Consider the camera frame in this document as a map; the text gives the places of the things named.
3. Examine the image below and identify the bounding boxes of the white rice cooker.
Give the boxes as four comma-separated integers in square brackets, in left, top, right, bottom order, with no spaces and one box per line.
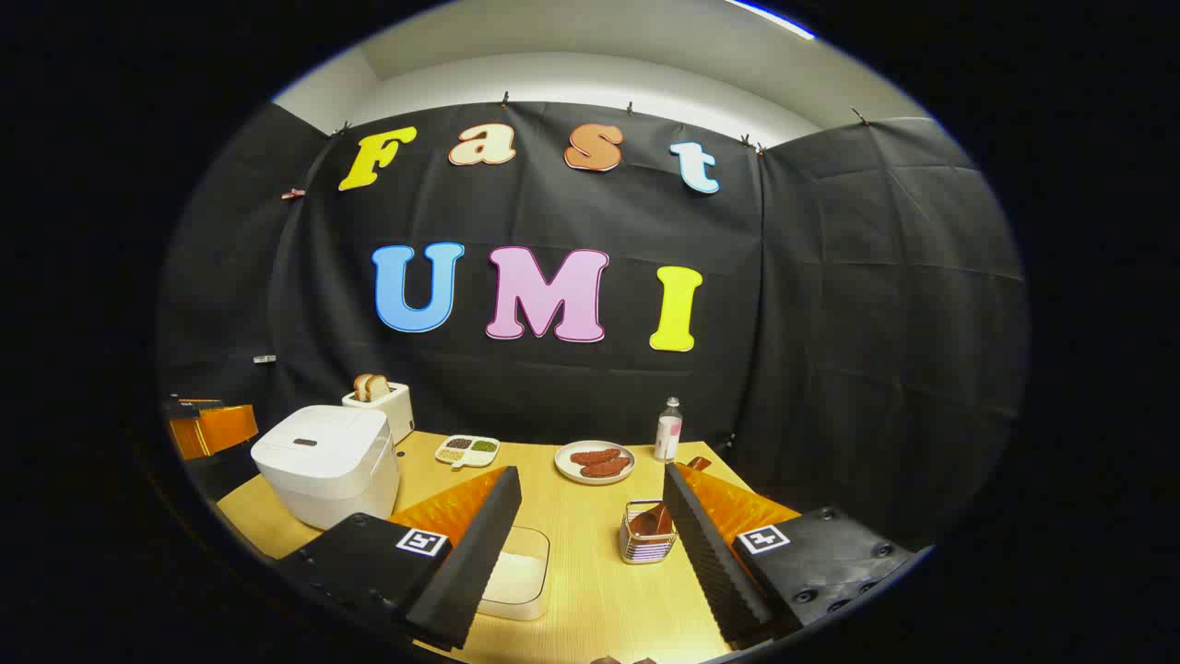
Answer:
[251,404,401,531]

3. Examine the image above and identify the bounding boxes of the white round plate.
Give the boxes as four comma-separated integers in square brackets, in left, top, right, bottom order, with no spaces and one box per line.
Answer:
[554,440,637,486]

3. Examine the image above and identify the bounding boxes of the wire chopstick holder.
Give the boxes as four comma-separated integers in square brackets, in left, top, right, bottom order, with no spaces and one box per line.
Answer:
[619,500,679,565]

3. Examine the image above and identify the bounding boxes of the white toaster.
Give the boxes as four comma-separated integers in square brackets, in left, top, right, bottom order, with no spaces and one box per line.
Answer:
[342,381,416,445]

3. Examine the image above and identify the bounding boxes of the brown wooden spoon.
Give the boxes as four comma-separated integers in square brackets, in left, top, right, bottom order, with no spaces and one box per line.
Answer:
[630,456,713,538]

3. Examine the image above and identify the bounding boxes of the clear bottle pink label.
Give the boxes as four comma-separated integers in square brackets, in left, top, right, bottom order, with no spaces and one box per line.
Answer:
[655,397,684,462]

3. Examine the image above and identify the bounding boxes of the white divided grain dish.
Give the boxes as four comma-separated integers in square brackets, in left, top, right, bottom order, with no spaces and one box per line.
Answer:
[435,434,501,469]

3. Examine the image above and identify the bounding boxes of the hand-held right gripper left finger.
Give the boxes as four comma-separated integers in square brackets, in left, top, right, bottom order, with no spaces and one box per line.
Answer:
[277,466,524,652]

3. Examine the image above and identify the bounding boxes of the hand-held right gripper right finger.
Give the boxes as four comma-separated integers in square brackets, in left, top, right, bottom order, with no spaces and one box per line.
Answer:
[662,462,915,648]

